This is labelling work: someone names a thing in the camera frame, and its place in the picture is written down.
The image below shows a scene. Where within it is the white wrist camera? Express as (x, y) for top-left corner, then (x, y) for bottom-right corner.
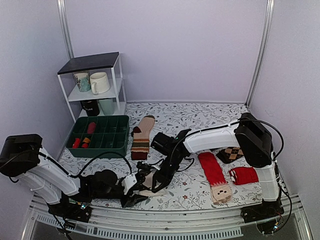
(136, 161), (161, 176)
(120, 174), (146, 195)

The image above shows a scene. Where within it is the striped beige brown sock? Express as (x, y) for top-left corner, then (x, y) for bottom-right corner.
(130, 115), (156, 161)

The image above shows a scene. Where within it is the brown argyle sock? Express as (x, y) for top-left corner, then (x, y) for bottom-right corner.
(216, 147), (244, 164)

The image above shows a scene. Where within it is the right aluminium corner post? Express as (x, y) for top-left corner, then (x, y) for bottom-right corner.
(245, 0), (275, 109)

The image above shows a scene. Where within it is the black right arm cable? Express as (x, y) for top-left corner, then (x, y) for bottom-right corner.
(159, 118), (293, 223)

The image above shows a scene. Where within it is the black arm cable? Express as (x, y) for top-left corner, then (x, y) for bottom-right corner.
(0, 151), (133, 183)
(159, 118), (293, 223)

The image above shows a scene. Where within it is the white shelf black top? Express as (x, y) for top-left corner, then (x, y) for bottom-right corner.
(57, 52), (127, 121)

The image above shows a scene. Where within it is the cream white mug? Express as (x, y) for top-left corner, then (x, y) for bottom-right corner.
(90, 72), (110, 95)

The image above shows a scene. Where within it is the left aluminium corner post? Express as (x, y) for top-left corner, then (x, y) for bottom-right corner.
(56, 0), (74, 59)

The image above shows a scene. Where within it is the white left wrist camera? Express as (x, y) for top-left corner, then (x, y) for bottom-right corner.
(120, 174), (146, 195)

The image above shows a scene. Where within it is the aluminium corner post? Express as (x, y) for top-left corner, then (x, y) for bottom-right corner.
(245, 0), (275, 109)
(56, 0), (74, 59)

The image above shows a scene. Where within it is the red rolled sock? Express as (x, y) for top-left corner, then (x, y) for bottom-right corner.
(72, 137), (81, 149)
(87, 122), (97, 134)

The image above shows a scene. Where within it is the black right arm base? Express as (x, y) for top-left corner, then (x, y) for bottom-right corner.
(240, 200), (284, 223)

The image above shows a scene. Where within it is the red beige face sock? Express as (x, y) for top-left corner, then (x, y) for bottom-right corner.
(197, 151), (233, 205)

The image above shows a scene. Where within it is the floral patterned table mat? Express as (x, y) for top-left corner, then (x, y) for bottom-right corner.
(59, 103), (280, 214)

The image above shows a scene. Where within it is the black mug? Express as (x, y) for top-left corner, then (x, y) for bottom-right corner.
(80, 99), (100, 117)

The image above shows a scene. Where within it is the green divided organizer tray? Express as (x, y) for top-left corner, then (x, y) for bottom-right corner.
(66, 115), (130, 159)

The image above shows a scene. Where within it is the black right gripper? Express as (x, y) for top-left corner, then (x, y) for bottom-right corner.
(153, 156), (184, 194)

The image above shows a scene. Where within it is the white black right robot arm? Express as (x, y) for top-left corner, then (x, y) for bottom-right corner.
(150, 113), (280, 218)

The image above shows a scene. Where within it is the red rolled sock front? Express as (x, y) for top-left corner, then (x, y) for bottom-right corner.
(72, 137), (81, 149)

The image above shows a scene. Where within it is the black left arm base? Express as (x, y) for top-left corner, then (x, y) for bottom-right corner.
(47, 202), (92, 223)

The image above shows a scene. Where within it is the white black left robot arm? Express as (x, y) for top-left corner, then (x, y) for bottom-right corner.
(0, 134), (148, 217)

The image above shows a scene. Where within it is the aluminium front rail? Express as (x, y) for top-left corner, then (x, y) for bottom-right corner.
(21, 185), (317, 240)

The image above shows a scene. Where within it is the red folded sock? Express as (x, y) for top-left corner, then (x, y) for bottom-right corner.
(228, 166), (259, 186)

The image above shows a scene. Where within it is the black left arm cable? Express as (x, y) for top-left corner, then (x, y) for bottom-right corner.
(0, 151), (133, 183)

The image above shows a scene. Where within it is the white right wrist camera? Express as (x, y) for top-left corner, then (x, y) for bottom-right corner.
(136, 161), (161, 176)

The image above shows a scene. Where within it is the cream brown block sock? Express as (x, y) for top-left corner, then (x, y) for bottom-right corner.
(138, 172), (167, 197)

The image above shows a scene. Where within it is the pale green mug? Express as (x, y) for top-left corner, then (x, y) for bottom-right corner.
(98, 98), (115, 116)

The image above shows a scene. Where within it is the teal patterned mug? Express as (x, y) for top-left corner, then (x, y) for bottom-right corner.
(73, 71), (91, 93)

